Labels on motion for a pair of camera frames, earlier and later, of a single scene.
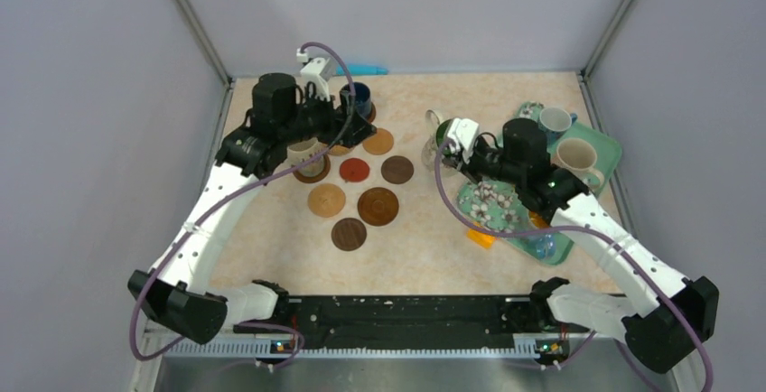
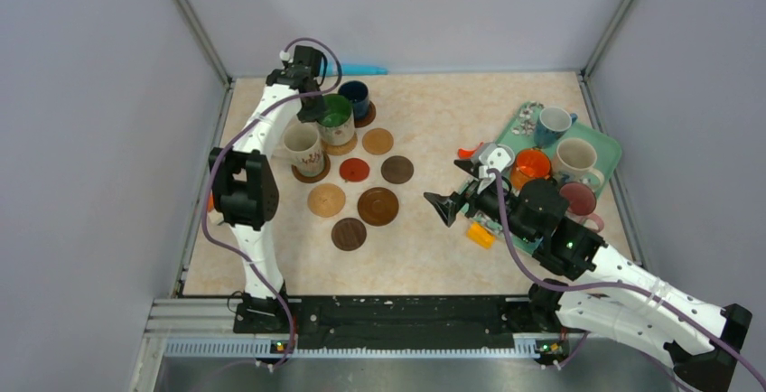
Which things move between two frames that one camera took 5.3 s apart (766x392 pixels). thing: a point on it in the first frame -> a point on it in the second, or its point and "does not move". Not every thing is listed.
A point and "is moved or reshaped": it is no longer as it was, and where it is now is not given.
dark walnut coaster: x=397 y=169 does not move
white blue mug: x=555 y=122 does not move
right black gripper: x=468 y=163 -> x=449 y=205
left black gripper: x=335 y=117 -> x=309 y=115
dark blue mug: x=362 y=97 does not move
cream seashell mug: x=300 y=152 does not move
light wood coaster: x=326 y=200 does not move
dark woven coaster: x=348 y=234 does not move
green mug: x=431 y=144 is moved or reshaped
